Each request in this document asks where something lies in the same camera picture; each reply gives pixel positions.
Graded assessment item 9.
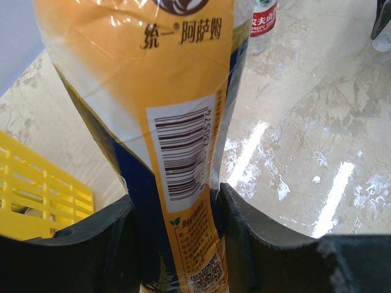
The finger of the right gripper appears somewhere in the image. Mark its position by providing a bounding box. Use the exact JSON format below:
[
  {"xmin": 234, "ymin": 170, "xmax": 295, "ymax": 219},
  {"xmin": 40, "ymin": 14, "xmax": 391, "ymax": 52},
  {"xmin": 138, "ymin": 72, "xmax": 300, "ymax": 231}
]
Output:
[{"xmin": 370, "ymin": 0, "xmax": 391, "ymax": 40}]

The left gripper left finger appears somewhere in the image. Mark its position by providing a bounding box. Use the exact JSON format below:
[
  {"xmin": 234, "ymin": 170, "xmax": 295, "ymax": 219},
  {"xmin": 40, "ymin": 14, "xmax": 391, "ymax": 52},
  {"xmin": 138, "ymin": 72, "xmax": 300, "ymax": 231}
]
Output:
[{"xmin": 1, "ymin": 195, "xmax": 141, "ymax": 292}]

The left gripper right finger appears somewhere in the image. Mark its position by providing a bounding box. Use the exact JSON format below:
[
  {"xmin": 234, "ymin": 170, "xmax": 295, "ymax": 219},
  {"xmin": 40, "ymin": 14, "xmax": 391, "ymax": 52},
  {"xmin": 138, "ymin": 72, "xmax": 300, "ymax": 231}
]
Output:
[{"xmin": 221, "ymin": 184, "xmax": 390, "ymax": 292}]

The red label water bottle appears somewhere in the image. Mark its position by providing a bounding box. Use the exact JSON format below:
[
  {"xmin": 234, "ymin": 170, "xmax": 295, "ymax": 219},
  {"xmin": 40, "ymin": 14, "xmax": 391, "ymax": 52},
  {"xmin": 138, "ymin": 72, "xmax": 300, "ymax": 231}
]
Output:
[{"xmin": 247, "ymin": 0, "xmax": 277, "ymax": 55}]

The orange juice bottle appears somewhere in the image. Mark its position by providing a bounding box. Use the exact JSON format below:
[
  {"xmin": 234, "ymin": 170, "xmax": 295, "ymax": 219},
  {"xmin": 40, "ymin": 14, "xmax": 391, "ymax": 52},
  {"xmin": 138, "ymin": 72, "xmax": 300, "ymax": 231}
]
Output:
[{"xmin": 33, "ymin": 1, "xmax": 254, "ymax": 292}]

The small white bottle cap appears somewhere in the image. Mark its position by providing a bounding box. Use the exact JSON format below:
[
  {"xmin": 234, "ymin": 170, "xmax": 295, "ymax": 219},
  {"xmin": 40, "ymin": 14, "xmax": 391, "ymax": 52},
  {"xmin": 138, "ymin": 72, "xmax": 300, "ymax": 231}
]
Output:
[{"xmin": 372, "ymin": 32, "xmax": 391, "ymax": 52}]

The yellow plastic shopping basket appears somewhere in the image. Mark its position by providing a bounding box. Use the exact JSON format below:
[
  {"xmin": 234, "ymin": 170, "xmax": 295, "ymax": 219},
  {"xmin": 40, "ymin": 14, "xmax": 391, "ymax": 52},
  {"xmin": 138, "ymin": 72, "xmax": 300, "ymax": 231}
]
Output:
[{"xmin": 1, "ymin": 132, "xmax": 95, "ymax": 241}]

